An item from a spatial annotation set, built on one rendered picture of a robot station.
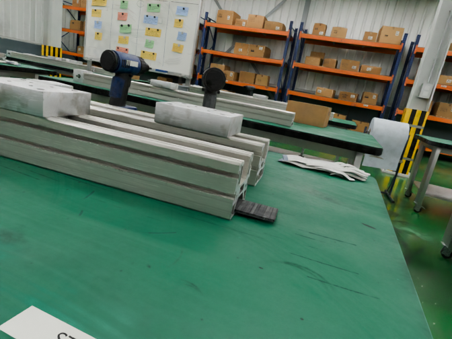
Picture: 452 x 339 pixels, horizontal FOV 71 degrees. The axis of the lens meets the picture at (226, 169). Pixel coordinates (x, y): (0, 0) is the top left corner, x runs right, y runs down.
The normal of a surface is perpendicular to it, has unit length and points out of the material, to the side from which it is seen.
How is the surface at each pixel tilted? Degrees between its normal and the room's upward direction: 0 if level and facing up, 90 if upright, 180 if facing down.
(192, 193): 90
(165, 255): 0
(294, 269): 0
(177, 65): 90
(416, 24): 90
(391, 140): 99
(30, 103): 90
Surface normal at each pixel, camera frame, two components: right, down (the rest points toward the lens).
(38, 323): 0.18, -0.95
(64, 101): 0.95, 0.23
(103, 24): -0.36, 0.18
